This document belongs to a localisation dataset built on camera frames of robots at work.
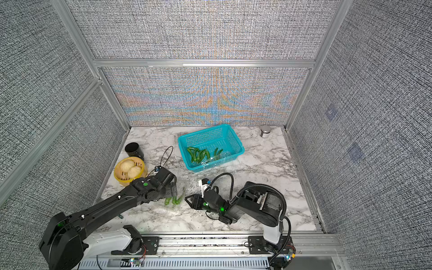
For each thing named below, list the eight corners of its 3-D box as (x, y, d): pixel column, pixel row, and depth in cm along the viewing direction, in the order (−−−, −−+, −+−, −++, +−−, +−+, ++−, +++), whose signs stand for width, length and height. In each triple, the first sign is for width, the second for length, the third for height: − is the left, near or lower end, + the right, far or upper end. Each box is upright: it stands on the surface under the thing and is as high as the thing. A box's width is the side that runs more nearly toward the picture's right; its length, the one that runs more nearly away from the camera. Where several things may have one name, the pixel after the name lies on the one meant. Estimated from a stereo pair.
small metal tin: (260, 137, 117) (262, 131, 112) (258, 131, 121) (260, 125, 116) (269, 137, 117) (271, 131, 112) (267, 131, 121) (269, 125, 116)
